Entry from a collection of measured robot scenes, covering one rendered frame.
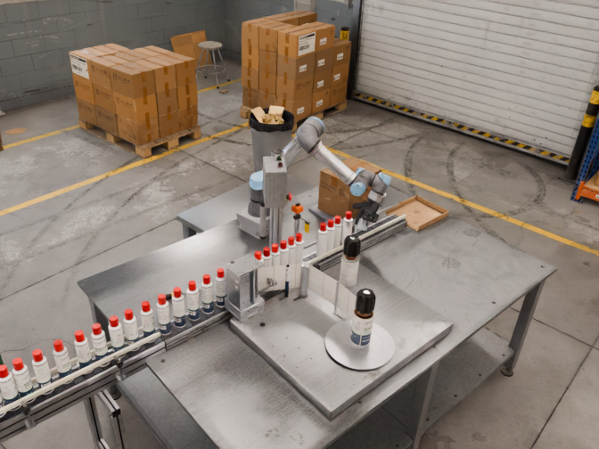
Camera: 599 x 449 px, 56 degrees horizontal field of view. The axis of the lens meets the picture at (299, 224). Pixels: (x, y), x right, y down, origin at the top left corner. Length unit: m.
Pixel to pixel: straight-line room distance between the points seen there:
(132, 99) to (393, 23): 3.34
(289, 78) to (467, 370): 4.12
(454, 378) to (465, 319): 0.65
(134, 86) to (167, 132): 0.68
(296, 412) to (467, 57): 5.36
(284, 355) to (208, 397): 0.36
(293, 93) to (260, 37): 0.73
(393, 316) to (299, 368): 0.56
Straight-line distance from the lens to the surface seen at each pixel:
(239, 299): 2.54
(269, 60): 6.70
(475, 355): 3.62
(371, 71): 7.73
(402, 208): 3.66
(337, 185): 3.33
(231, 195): 3.69
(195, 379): 2.45
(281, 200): 2.63
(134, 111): 6.02
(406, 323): 2.69
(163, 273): 3.02
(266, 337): 2.54
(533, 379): 3.94
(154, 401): 3.21
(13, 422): 2.44
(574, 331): 4.42
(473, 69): 6.98
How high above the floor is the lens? 2.63
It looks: 32 degrees down
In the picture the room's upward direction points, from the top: 3 degrees clockwise
